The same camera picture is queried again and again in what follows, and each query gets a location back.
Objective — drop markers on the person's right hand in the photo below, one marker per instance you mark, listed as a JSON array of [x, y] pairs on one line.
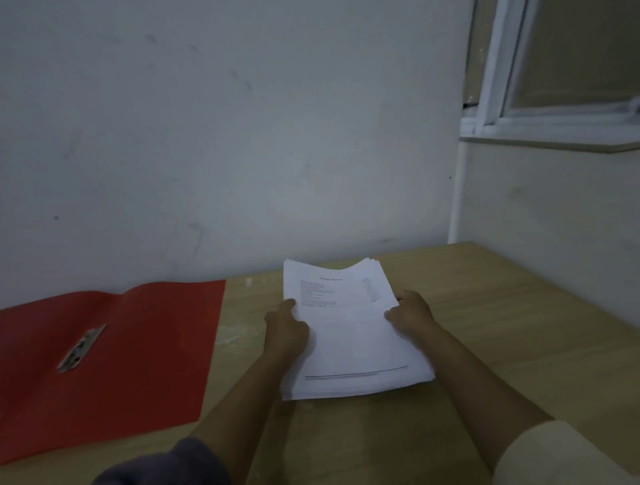
[[413, 316]]

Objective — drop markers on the metal folder fastener clip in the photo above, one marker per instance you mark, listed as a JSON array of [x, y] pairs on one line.
[[80, 348]]

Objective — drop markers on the stack of white printed papers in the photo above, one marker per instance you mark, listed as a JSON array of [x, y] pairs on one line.
[[345, 335]]

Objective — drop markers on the white window frame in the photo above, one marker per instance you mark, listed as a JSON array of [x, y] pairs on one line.
[[550, 75]]

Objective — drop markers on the person's left forearm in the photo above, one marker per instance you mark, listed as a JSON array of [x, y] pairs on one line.
[[235, 409]]

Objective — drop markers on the person's right thumb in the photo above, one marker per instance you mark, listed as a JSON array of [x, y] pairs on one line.
[[394, 315]]

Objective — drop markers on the person's left hand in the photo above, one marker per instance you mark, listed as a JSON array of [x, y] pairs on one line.
[[283, 334]]

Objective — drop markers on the red file folder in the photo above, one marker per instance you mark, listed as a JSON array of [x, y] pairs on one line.
[[120, 359]]

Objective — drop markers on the person's left thumb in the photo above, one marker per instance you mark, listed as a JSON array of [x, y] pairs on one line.
[[287, 306]]

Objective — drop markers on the person's right forearm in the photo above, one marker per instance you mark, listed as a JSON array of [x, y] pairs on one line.
[[475, 387]]

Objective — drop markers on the white corner pipe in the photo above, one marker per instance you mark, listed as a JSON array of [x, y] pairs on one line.
[[456, 195]]

